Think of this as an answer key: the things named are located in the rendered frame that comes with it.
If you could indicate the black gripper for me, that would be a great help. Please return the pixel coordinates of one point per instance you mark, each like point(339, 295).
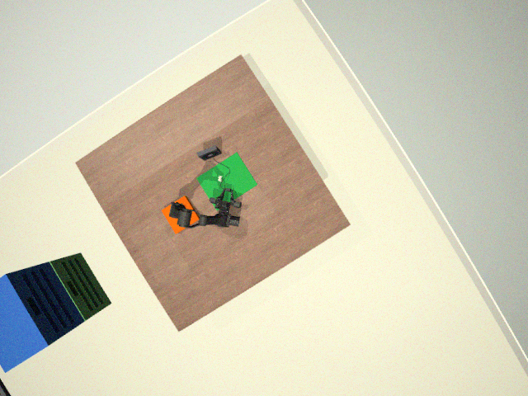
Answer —
point(232, 202)

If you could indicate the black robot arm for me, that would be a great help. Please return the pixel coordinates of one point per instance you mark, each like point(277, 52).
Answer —
point(183, 215)

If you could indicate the green circuit board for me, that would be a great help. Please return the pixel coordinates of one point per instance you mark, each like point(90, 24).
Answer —
point(239, 179)

